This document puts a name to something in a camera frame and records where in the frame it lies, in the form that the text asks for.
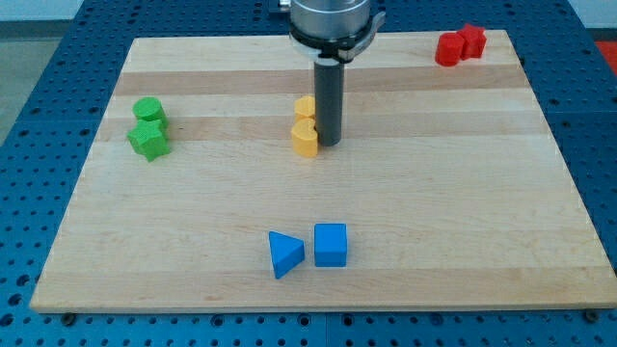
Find yellow heart block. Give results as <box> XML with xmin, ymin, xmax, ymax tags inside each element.
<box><xmin>290</xmin><ymin>119</ymin><xmax>318</xmax><ymax>158</ymax></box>

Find green star block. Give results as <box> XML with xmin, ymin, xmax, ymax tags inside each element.
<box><xmin>127</xmin><ymin>120</ymin><xmax>171</xmax><ymax>162</ymax></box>

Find wooden board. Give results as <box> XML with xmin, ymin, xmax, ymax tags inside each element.
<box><xmin>31</xmin><ymin>30</ymin><xmax>616</xmax><ymax>313</ymax></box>

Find yellow pentagon block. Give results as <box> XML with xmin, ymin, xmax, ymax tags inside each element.
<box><xmin>294</xmin><ymin>95</ymin><xmax>315</xmax><ymax>121</ymax></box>

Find red star block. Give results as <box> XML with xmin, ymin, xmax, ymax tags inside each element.
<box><xmin>457</xmin><ymin>23</ymin><xmax>487</xmax><ymax>60</ymax></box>

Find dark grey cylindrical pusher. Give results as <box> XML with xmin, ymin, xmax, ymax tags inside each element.
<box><xmin>313</xmin><ymin>63</ymin><xmax>344</xmax><ymax>147</ymax></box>

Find blue triangle block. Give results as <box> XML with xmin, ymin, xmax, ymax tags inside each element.
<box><xmin>268</xmin><ymin>231</ymin><xmax>305</xmax><ymax>280</ymax></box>

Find green cylinder block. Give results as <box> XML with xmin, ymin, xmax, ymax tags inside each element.
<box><xmin>132</xmin><ymin>96</ymin><xmax>169</xmax><ymax>128</ymax></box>

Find blue cube block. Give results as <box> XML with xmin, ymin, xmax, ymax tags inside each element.
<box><xmin>313</xmin><ymin>224</ymin><xmax>348</xmax><ymax>267</ymax></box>

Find red cylinder block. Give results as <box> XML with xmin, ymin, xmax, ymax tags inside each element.
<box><xmin>435</xmin><ymin>32</ymin><xmax>466</xmax><ymax>67</ymax></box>

